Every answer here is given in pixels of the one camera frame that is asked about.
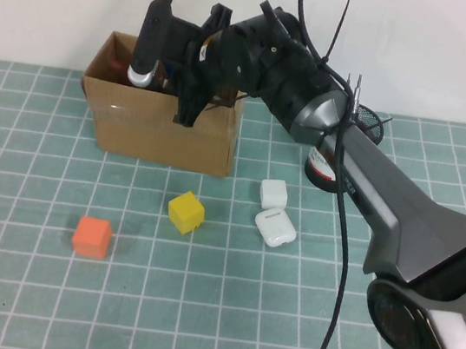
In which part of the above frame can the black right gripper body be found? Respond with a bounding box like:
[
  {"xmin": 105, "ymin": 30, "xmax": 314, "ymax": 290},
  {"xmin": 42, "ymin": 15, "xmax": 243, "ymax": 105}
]
[{"xmin": 155, "ymin": 0, "xmax": 233, "ymax": 131}]

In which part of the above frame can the thick black screwdriver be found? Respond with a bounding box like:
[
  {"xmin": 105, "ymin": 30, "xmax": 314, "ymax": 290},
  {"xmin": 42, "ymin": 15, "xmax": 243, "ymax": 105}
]
[{"xmin": 349, "ymin": 73, "xmax": 365, "ymax": 118}]

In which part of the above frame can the brown cardboard box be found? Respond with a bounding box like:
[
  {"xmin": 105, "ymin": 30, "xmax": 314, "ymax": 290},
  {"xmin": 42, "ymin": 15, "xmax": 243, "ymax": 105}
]
[{"xmin": 70, "ymin": 28, "xmax": 253, "ymax": 180}]

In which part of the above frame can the black zip tie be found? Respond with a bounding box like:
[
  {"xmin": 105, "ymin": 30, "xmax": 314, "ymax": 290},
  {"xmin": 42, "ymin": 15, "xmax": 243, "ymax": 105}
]
[{"xmin": 317, "ymin": 0, "xmax": 352, "ymax": 71}]

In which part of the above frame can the yellow cube block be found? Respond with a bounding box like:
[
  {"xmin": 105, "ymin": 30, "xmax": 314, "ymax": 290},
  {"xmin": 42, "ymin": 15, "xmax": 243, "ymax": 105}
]
[{"xmin": 163, "ymin": 188, "xmax": 208, "ymax": 237}]

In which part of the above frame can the white cube block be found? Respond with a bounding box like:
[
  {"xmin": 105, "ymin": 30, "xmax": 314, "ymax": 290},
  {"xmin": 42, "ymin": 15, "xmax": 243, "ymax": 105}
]
[{"xmin": 256, "ymin": 176, "xmax": 292, "ymax": 213}]

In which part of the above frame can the black mesh pen holder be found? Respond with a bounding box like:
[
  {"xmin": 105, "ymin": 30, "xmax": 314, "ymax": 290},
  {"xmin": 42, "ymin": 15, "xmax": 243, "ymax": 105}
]
[{"xmin": 302, "ymin": 98, "xmax": 395, "ymax": 201}]

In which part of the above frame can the white earbuds case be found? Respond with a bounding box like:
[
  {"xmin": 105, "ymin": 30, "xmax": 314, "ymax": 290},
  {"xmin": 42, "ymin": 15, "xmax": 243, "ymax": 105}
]
[{"xmin": 251, "ymin": 203, "xmax": 301, "ymax": 251}]

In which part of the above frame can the orange cube block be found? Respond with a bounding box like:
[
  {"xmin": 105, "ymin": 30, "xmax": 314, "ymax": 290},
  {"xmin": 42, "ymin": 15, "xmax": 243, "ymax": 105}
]
[{"xmin": 69, "ymin": 215, "xmax": 115, "ymax": 260}]

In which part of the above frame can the green checked tablecloth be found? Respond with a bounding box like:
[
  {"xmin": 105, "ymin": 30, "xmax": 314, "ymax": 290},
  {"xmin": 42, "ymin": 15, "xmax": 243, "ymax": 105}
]
[{"xmin": 0, "ymin": 55, "xmax": 466, "ymax": 349}]

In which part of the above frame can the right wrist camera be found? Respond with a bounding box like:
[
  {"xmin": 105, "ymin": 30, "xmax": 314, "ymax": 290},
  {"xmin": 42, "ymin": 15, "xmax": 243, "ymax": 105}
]
[{"xmin": 123, "ymin": 0, "xmax": 175, "ymax": 91}]

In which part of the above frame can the right camera black cable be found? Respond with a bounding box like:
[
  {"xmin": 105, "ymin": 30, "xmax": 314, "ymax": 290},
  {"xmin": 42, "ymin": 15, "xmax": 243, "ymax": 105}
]
[{"xmin": 108, "ymin": 0, "xmax": 390, "ymax": 349}]

